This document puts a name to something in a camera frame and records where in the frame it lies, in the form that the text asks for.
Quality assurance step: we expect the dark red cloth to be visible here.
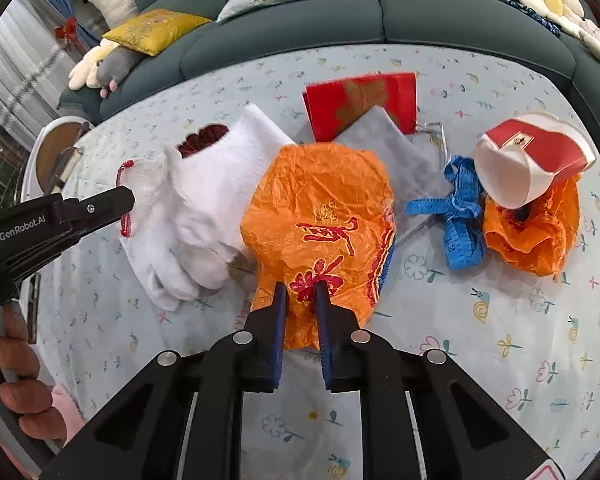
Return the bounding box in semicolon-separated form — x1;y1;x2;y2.
176;124;229;158

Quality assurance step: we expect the blue measuring tape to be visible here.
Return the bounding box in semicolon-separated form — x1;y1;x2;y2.
405;155;487;270

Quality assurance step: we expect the flower printed bedsheet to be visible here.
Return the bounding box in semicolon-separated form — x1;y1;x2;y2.
20;42;600;480

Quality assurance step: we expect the red tassel ornament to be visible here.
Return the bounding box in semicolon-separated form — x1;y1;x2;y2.
55;16;82;52

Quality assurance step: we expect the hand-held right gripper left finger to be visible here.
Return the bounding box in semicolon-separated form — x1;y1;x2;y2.
40;282;287;480

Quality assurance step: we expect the yellow embroidered cushion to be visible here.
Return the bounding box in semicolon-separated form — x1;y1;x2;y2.
102;8;212;57

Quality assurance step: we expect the grey cloth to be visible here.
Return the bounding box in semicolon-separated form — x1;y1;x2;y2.
332;105;456;216

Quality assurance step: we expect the grey plush toy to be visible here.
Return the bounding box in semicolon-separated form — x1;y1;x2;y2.
69;40;142;99

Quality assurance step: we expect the white curtain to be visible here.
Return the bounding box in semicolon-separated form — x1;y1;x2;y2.
0;0;103;136

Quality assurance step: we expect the white rimmed brown side table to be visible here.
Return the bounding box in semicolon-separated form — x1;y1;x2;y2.
20;116;92;201

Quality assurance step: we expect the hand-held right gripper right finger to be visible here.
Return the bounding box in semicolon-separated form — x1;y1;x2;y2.
314;280;566;480

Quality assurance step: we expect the clear plastic wrapper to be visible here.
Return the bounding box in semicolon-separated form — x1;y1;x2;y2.
410;120;451;166

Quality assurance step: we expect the white glove with red cuff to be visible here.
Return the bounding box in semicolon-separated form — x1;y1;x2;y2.
116;157;216;312

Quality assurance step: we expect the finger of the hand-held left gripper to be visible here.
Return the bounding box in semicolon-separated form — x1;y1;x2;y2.
62;185;136;241

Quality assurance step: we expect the pink fluffy cloth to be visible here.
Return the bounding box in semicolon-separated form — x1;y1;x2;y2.
51;385;84;427

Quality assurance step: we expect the dark green sofa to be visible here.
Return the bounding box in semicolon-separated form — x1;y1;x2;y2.
57;0;600;126

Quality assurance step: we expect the large orange plastic bag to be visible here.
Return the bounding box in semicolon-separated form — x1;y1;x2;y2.
240;141;397;352

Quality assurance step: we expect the red and white paper cup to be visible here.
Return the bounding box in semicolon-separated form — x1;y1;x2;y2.
474;114;597;210

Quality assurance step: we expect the small orange plastic bag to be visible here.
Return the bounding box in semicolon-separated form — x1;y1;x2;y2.
481;175;581;277

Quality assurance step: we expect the red packet with gold print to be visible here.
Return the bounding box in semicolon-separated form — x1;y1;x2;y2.
302;72;420;143

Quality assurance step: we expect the white knit glove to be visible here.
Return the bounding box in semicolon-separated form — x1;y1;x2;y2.
165;102;297;291

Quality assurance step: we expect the person's left hand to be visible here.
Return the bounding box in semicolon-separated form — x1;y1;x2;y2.
0;304;67;442

